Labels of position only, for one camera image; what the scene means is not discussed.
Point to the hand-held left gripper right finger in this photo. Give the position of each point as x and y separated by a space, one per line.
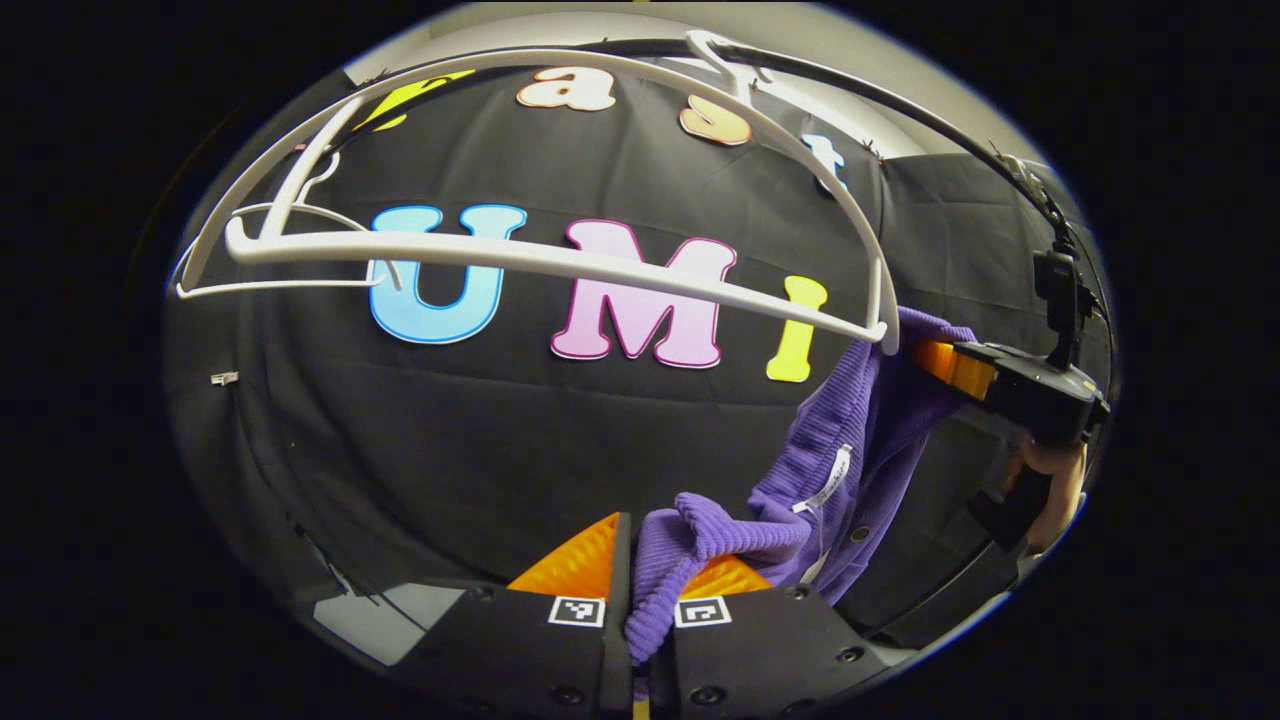
770 650

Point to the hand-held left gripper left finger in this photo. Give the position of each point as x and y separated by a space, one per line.
540 650

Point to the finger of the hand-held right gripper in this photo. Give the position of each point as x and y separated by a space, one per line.
955 368

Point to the purple knit shirt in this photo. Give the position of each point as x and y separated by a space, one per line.
850 430

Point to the black clothes rack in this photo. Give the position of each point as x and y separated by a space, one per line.
900 97

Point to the white plastic clothes hanger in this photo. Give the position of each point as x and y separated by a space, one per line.
560 262
300 288

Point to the row of black backdrop clips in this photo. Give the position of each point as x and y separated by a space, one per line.
868 148

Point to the small white clip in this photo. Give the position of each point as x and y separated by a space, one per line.
224 378

